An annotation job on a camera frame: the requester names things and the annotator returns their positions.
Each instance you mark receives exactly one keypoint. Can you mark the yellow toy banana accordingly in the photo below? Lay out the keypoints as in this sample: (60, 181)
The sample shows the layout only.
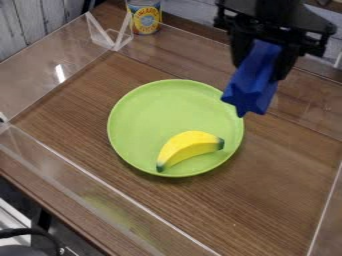
(184, 146)

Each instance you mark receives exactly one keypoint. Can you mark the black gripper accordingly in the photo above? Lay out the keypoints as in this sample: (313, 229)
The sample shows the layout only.
(283, 22)

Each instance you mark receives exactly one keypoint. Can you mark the green round plate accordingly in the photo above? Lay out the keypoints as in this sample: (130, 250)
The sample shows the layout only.
(159, 110)

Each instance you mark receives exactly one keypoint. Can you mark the yellow labelled tin can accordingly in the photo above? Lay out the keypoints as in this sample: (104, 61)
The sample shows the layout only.
(146, 12)

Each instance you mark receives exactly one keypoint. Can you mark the clear acrylic corner bracket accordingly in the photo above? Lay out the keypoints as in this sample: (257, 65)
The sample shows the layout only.
(110, 38)

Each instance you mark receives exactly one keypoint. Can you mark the clear acrylic front wall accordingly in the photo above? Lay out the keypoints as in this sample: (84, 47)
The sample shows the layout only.
(108, 218)

